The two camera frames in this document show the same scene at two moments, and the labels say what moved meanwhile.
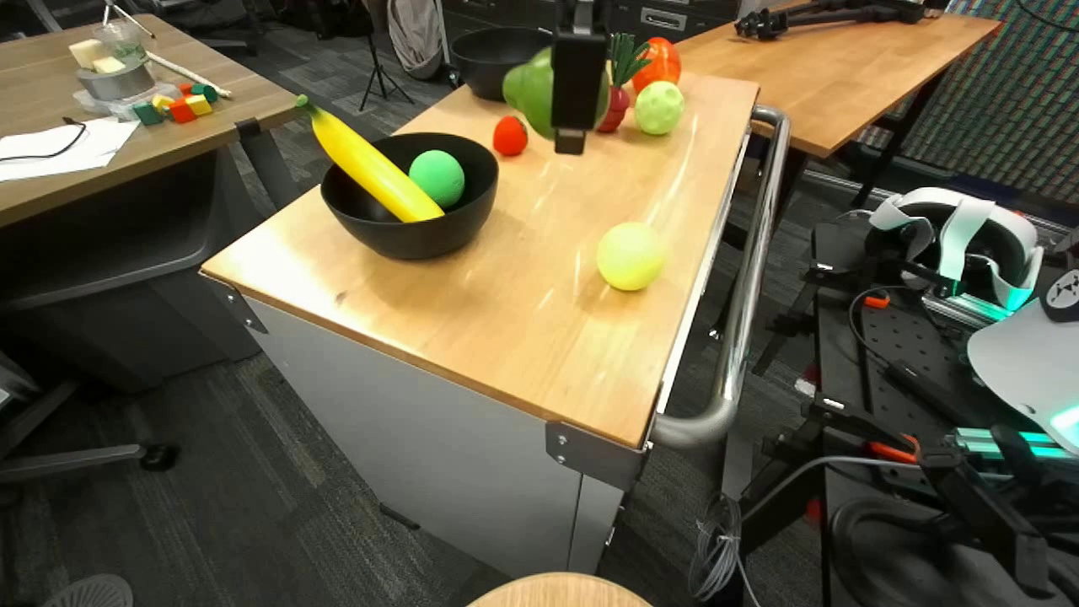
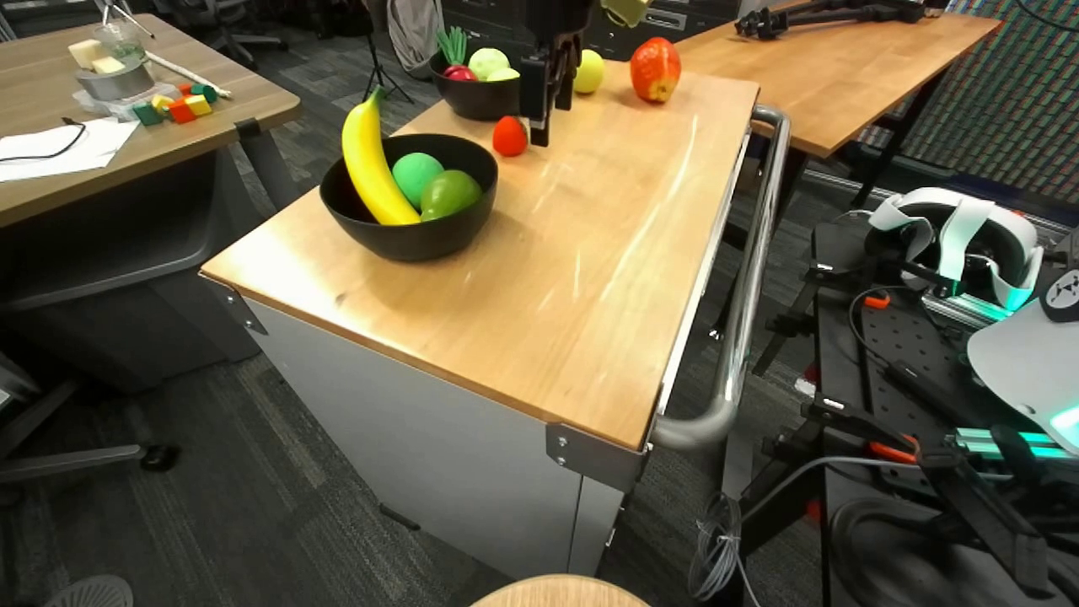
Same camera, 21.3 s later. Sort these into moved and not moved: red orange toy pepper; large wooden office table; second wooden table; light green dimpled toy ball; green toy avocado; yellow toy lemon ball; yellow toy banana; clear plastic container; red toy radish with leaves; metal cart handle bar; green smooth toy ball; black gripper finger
Moved: red toy radish with leaves; black gripper finger; green smooth toy ball; yellow toy lemon ball; light green dimpled toy ball; green toy avocado; yellow toy banana
Not moved: red orange toy pepper; second wooden table; metal cart handle bar; large wooden office table; clear plastic container
